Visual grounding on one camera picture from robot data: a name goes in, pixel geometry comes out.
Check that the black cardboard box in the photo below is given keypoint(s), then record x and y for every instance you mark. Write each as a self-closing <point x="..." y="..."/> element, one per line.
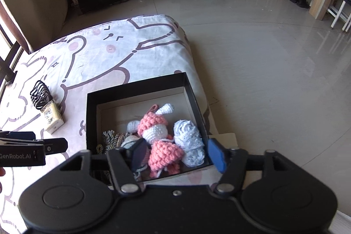
<point x="92" y="124"/>

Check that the white yarn ball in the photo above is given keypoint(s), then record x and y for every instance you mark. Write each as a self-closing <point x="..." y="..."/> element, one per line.
<point x="189" y="138"/>

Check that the black window railing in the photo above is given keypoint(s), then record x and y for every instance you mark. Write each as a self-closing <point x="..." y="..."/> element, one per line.
<point x="5" y="64"/>

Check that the black hair claw clip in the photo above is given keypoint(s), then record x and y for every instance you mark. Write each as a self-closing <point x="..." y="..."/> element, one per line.
<point x="39" y="94"/>

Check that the beige tissue packet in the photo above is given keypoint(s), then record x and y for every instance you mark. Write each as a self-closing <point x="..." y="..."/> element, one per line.
<point x="53" y="118"/>

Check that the white chair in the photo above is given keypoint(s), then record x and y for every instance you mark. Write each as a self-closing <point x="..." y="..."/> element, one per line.
<point x="336" y="9"/>

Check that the pink crochet doll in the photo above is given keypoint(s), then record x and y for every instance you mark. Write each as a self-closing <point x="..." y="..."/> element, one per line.
<point x="153" y="124"/>

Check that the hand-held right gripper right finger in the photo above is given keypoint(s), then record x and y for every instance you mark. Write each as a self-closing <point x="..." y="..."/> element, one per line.
<point x="216" y="154"/>

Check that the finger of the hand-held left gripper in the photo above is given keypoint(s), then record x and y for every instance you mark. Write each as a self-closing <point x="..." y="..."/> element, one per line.
<point x="54" y="145"/>
<point x="19" y="135"/>

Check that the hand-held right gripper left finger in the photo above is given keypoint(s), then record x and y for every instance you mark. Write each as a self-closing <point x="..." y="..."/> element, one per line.
<point x="138" y="154"/>

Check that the blue crochet doll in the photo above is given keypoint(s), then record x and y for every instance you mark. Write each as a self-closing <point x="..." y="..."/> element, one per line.
<point x="129" y="142"/>

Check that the bear printed blanket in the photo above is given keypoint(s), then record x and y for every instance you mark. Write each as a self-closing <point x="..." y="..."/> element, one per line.
<point x="96" y="58"/>

